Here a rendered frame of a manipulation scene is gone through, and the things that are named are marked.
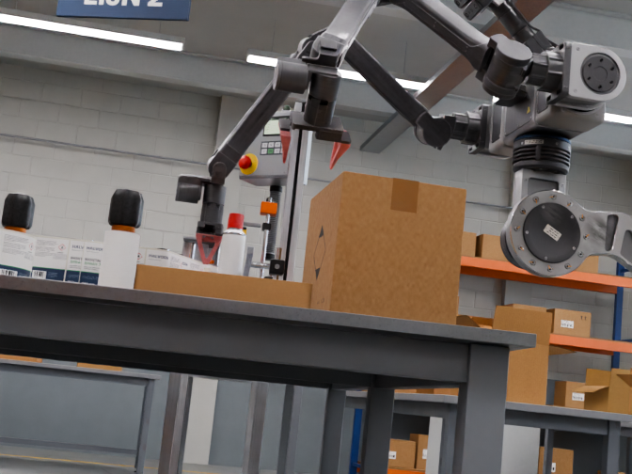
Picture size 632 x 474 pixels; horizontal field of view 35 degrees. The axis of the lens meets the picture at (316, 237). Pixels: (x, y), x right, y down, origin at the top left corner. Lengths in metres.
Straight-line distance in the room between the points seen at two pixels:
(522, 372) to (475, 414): 2.63
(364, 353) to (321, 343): 0.07
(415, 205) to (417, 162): 8.95
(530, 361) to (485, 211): 6.87
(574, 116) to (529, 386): 2.02
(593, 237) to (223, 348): 1.15
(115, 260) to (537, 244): 1.02
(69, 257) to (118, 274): 0.29
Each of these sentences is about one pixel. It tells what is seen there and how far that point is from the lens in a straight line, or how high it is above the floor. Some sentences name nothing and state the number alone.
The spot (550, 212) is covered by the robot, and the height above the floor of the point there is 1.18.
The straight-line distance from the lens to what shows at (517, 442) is 8.11.
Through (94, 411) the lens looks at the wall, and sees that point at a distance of 10.12.
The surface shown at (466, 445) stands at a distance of 1.53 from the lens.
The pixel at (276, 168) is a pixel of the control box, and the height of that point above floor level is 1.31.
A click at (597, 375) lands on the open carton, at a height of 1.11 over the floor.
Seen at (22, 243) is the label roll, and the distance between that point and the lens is 2.51.
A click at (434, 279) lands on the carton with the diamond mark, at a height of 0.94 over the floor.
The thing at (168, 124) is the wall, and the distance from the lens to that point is 10.46.
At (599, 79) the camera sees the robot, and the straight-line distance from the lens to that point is 2.26.
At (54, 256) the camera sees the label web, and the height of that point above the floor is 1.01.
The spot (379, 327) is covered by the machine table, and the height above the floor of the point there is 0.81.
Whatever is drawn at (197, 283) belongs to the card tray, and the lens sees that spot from 1.49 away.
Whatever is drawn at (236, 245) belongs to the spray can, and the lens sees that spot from 2.18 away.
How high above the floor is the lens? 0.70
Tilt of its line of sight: 9 degrees up
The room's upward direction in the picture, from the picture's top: 6 degrees clockwise
